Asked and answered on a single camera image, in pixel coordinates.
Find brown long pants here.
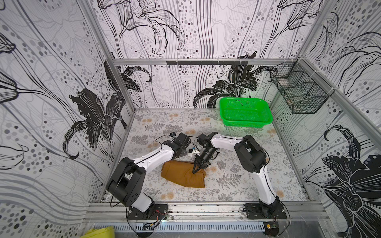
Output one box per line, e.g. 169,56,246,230
161,160,206,188

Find green plastic basket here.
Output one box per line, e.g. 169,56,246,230
219,97,273,128

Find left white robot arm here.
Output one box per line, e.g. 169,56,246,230
106,133,191,213

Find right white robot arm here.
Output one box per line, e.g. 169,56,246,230
192,132,287,219

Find yellow object at bottom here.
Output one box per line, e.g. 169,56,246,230
80,226,115,238

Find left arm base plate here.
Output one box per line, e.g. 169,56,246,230
127,203,168,221

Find slotted cable duct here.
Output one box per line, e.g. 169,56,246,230
93,221,265,233

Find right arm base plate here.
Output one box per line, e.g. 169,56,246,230
243,203,288,220

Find aluminium front rail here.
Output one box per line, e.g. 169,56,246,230
84,201,329,222

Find black wire basket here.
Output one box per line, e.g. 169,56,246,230
269,62,334,114

